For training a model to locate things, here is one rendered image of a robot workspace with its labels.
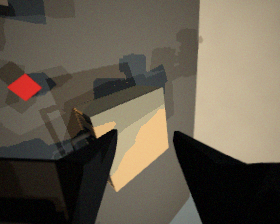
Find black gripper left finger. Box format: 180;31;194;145
0;129;118;224

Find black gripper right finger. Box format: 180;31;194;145
173;131;280;224

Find red block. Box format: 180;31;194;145
8;74;42;101

